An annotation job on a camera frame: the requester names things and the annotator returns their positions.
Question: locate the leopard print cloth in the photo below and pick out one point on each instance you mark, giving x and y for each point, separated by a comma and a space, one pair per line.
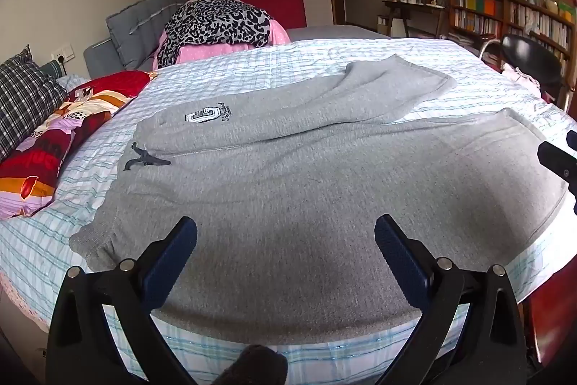
216, 22

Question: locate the white wall socket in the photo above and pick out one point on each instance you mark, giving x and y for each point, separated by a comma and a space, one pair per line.
63, 53

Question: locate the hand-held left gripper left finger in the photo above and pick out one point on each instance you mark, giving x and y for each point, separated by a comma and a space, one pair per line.
173, 249

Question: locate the bed with plaid sheet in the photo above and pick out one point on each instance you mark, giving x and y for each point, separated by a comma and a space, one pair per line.
315, 51

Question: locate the wooden bookshelf with books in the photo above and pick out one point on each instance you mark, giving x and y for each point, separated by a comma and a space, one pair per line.
487, 13

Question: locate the dark fuzzy cloth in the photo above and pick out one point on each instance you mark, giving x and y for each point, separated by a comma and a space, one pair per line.
259, 367

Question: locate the grey padded headboard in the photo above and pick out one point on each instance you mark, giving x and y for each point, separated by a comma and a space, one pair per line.
130, 24

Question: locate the light blue pillow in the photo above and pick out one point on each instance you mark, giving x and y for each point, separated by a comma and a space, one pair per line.
72, 82

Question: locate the black chair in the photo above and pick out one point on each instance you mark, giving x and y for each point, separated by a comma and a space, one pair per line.
527, 55

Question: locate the pink dotted blanket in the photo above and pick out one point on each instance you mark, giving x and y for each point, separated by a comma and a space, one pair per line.
212, 49

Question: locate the red floral quilt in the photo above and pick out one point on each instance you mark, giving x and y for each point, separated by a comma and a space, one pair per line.
40, 150

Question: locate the pale pink garment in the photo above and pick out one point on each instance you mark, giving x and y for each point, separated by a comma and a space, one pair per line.
520, 78

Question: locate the dark plaid pillow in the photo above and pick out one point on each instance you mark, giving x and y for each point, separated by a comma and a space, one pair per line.
27, 92

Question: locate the grey sweat pants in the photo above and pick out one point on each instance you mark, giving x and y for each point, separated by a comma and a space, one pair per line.
293, 164

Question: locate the dark red wooden furniture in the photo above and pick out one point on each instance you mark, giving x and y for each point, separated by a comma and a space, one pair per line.
552, 322

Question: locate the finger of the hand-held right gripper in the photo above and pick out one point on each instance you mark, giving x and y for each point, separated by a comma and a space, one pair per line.
559, 161

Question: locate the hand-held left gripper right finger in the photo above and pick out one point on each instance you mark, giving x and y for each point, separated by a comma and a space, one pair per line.
396, 252

